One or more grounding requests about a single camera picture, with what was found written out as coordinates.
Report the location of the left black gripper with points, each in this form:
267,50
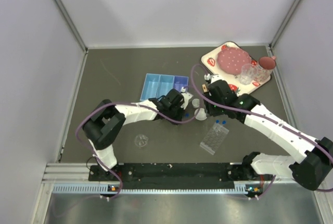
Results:
180,114

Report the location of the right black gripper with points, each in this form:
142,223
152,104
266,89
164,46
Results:
209,110

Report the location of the clear acrylic test tube rack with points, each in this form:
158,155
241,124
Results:
214,138

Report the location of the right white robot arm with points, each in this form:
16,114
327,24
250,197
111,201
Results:
309,159

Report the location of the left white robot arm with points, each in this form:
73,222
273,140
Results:
104,125

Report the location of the wooden tongs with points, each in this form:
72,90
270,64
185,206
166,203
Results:
204,88

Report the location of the light blue middle drawer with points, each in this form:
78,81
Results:
165,85

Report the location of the light blue drawer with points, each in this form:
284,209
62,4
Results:
150,86
165,85

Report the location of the small white crucible cup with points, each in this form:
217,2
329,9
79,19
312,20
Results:
196,103

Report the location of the purple right drawer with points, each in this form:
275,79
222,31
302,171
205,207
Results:
179,82

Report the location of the light blue left drawer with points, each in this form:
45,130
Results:
150,86

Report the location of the strawberry pattern tray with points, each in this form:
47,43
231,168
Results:
209,61

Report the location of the white evaporating dish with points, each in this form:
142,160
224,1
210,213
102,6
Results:
200,114

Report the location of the pink dotted plate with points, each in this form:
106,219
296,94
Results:
231,59

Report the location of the clear drinking glass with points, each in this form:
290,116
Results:
248,73

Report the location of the clear glass dish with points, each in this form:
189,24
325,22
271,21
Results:
141,140

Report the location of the pink strawberry mug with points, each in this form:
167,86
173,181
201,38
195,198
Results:
265,67

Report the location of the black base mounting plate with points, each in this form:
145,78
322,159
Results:
179,176

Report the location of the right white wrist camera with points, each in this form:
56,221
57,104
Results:
210,78

